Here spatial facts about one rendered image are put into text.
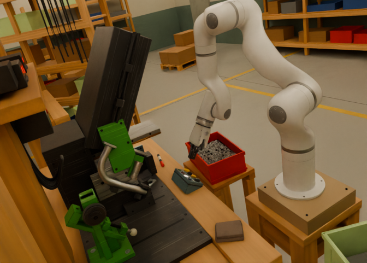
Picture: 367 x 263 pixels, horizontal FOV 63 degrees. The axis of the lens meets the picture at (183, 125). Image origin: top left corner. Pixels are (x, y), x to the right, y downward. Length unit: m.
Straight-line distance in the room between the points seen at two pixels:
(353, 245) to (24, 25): 4.16
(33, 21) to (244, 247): 3.93
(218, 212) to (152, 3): 10.38
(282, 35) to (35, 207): 6.68
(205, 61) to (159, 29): 10.09
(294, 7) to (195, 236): 6.08
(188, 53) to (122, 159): 6.29
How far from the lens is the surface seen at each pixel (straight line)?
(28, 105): 0.88
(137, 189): 1.33
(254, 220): 1.43
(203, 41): 1.26
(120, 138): 1.32
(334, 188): 1.31
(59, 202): 1.69
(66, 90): 4.44
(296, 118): 1.04
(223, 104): 1.31
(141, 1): 11.13
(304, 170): 1.21
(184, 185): 1.37
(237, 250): 1.10
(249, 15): 1.17
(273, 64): 1.09
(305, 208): 1.21
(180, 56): 7.33
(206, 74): 1.30
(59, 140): 1.41
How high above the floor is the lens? 1.71
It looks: 24 degrees down
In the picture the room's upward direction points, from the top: 13 degrees counter-clockwise
